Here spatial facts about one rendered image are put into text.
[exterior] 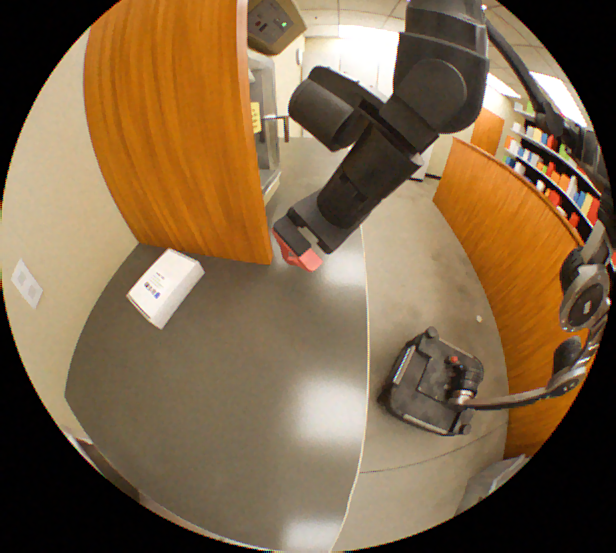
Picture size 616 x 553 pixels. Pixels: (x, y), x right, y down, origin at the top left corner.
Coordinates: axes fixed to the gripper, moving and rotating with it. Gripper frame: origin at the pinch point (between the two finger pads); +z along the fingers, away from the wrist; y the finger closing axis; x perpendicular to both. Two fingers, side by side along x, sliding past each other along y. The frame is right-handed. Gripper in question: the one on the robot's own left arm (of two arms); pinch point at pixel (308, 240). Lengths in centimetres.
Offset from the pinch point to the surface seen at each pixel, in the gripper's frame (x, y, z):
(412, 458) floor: 138, 22, 42
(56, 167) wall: -54, 39, 1
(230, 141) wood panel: -17.0, 3.6, -7.6
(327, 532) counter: 34, 37, -7
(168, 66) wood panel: -30.9, 8.3, -15.9
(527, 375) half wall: 189, -58, -14
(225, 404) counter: 10.1, 26.5, 6.6
